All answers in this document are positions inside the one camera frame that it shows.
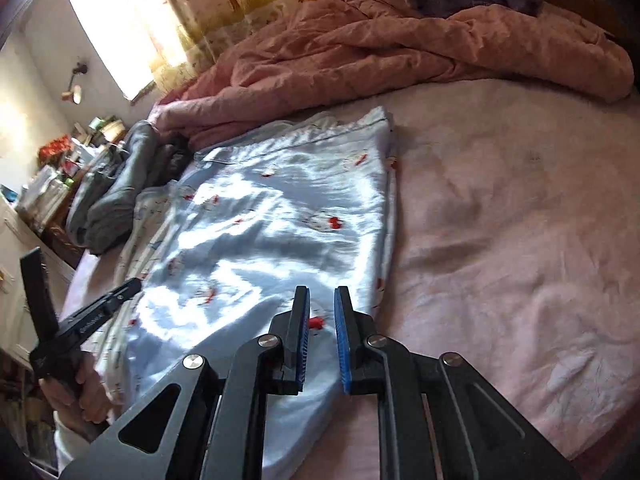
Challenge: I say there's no carved wooden desk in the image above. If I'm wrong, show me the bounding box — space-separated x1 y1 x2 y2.
40 220 85 269

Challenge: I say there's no cream panelled wardrobe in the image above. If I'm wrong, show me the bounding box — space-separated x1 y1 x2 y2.
0 194 77 362

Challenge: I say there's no pink wall lamp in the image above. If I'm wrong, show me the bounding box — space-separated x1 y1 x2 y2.
61 62 89 106

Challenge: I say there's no folded grey sweatshirt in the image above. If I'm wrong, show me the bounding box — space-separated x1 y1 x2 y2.
66 120 167 256

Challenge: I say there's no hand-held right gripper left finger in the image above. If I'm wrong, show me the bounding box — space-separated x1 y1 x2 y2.
57 285 312 480

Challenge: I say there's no stack of papers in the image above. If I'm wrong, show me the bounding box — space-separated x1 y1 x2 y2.
15 164 67 227

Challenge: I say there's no pink quilt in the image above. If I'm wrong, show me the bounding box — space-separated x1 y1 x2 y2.
147 0 636 154

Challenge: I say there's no pale printed cloth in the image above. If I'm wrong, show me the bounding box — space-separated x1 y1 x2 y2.
92 182 171 401

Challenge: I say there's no bright window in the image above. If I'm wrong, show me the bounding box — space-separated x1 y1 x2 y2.
60 0 189 102

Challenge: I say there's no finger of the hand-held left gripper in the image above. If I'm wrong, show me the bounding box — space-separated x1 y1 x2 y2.
20 247 58 342
59 277 144 346

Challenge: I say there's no folded dark grey garment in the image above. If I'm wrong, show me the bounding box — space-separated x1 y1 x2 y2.
160 132 194 182

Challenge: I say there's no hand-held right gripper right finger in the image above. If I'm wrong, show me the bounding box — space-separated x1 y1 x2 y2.
334 286 583 480

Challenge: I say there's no red box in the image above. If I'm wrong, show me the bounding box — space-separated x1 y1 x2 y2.
38 133 72 159

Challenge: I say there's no person's left hand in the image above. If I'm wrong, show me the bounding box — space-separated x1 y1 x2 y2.
39 352 117 431

